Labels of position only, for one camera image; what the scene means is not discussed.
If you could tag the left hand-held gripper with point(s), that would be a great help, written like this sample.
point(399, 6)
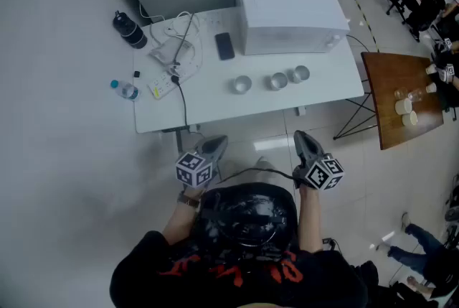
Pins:
point(201, 166)

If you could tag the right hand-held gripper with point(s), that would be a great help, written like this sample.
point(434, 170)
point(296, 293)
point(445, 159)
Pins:
point(315, 166)

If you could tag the steel cup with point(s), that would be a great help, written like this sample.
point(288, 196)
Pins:
point(301, 74)
point(278, 81)

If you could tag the person's left forearm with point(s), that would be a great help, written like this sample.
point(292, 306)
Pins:
point(179, 220)

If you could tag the person's right forearm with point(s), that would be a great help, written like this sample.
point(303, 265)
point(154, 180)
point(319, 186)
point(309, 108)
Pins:
point(310, 220)

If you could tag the brown wrist watch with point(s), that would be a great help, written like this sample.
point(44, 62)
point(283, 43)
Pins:
point(188, 199)

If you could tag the black metal table legs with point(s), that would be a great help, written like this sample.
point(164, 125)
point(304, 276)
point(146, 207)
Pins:
point(358, 120)

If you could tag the black helmet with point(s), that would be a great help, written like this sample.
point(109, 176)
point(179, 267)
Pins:
point(247, 220)

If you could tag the white power strip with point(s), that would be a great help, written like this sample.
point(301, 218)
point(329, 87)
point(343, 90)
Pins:
point(161, 85)

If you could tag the white paper cup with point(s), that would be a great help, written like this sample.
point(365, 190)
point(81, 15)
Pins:
point(403, 106)
point(410, 118)

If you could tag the clear water bottle blue cap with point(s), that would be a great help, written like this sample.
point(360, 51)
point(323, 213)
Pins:
point(125, 89)

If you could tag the small clear plastic cup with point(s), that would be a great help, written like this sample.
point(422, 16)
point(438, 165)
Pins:
point(401, 93)
point(416, 95)

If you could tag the white flat packet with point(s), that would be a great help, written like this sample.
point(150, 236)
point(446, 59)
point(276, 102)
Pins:
point(168, 51)

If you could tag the wooden side table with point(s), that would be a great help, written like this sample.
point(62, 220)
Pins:
point(394, 77)

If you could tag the black shirt with red print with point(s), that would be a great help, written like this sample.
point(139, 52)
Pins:
point(150, 278)

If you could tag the black smartphone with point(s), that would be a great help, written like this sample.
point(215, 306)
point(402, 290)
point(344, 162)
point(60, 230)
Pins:
point(224, 46)

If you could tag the beige paper cup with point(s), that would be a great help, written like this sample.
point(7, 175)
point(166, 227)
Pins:
point(430, 69)
point(431, 87)

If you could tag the black flask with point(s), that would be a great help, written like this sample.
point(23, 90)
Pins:
point(130, 30)

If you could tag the white microwave oven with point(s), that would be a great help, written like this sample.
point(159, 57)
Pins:
point(287, 8)

